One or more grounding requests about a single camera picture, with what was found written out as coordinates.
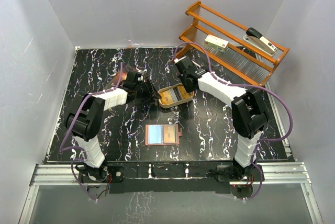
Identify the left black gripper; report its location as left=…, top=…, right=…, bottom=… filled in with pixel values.
left=134, top=80, right=161, bottom=105

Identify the beige oval card tray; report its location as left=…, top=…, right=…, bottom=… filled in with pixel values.
left=158, top=83, right=195, bottom=109

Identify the pink leather card holder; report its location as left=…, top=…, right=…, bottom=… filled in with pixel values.
left=145, top=124, right=182, bottom=146

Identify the beige printed card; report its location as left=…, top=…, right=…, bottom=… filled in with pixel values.
left=163, top=125, right=176, bottom=144

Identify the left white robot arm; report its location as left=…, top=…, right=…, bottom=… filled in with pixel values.
left=63, top=71, right=161, bottom=182

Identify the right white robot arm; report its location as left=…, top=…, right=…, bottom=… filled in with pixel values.
left=174, top=57, right=268, bottom=181

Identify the orange card in tray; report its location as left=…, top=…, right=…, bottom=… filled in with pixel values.
left=160, top=90, right=173, bottom=105

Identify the small white black device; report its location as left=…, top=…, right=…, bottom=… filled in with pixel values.
left=192, top=61, right=201, bottom=69

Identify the dark paperback book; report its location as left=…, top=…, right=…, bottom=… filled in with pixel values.
left=103, top=64, right=144, bottom=90

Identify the white staples box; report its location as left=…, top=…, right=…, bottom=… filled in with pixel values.
left=204, top=35, right=229, bottom=52

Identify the orange wooden shelf rack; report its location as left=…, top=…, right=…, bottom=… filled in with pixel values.
left=176, top=1, right=289, bottom=86

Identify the black beige stapler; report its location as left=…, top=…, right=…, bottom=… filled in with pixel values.
left=242, top=27, right=278, bottom=57

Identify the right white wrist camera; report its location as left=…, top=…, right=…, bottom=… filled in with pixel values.
left=174, top=56, right=186, bottom=64

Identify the black front mounting rail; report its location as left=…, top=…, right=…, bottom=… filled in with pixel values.
left=75, top=161, right=264, bottom=197

